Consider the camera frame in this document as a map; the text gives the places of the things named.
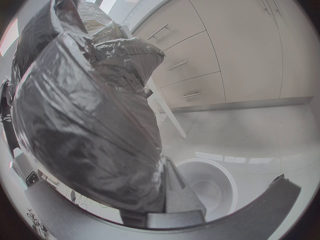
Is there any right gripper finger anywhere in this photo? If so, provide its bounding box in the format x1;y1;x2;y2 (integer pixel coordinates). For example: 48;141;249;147
147;156;207;228

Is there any black plastic bag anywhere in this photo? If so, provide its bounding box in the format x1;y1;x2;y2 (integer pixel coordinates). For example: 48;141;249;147
10;0;167;213

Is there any white trash bin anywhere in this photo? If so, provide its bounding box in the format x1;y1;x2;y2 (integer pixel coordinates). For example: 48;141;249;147
174;158;238;222

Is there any cream wardrobe with drawers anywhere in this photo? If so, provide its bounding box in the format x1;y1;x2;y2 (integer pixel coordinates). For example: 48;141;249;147
130;0;314;112

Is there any window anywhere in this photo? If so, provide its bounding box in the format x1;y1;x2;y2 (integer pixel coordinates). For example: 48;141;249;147
80;0;186;32

